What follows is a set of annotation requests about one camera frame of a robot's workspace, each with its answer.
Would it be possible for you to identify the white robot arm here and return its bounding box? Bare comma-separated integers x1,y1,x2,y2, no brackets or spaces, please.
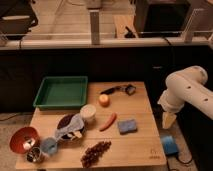
158,66,213,129

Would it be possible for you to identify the red bowl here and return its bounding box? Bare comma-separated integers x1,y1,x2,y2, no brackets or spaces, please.
9,126,40,154

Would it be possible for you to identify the blue tape roll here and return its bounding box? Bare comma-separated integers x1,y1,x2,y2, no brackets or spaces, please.
161,136,179,156

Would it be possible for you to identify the blue sponge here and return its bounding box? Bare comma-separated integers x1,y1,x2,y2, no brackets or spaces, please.
117,119,137,134

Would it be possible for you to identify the wooden table board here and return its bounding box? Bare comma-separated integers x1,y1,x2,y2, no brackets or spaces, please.
15,82,166,171

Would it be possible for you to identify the orange carrot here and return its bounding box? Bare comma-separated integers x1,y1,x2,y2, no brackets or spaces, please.
99,113,117,131

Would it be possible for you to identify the orange apple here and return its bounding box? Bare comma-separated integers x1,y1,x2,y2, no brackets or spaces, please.
98,94,110,107

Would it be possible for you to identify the white cup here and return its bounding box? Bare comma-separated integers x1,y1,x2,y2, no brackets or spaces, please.
80,104,96,123

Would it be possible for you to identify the bunch of dark grapes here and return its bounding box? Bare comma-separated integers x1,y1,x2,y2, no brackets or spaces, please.
81,141,111,168

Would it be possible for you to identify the blue grey cloth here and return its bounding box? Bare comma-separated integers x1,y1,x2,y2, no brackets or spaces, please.
54,112,86,141

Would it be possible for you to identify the green plastic tray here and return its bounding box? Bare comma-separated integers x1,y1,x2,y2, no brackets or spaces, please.
33,76,88,110

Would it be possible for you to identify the blue plastic cup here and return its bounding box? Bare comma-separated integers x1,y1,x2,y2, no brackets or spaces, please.
40,137,58,155

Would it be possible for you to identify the small metal cup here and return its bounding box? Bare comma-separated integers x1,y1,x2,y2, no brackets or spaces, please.
26,147,44,163

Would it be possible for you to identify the black chair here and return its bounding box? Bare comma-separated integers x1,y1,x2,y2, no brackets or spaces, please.
0,0,38,40

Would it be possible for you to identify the black handled utensil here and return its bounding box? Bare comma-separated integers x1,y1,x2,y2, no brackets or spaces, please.
102,84,136,96

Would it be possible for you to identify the grey metal post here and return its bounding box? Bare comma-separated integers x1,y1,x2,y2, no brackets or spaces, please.
90,10,100,45

